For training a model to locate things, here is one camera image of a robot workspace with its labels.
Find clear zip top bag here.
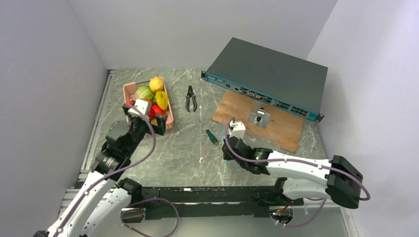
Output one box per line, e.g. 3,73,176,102
220,119,228,175

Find green cabbage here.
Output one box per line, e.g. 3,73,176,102
134,85,155,100

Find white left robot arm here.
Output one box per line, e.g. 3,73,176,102
34,115,167,237

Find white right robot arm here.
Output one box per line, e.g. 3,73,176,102
222,136,371,209

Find yellow bell pepper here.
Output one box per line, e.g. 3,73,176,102
155,91,168,111

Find pink perforated plastic basket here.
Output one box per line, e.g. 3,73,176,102
123,76,174,130

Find yellow pear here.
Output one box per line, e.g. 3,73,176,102
149,77,165,93

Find wooden board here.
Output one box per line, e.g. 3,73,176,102
211,90,305,153

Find black pliers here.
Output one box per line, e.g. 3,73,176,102
185,85,198,112

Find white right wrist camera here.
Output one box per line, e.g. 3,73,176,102
227,121,246,139

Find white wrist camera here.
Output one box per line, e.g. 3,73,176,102
127,99,152,117
227,121,246,139

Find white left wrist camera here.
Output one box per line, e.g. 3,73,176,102
127,99,152,117

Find green handled screwdriver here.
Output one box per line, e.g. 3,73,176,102
200,121,219,145

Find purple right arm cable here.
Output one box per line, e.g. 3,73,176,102
222,117,371,229

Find aluminium frame rail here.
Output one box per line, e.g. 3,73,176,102
59,69,118,215

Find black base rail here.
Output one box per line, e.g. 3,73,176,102
111,178,304,220

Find teal network switch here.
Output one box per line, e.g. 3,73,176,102
201,38,328,122

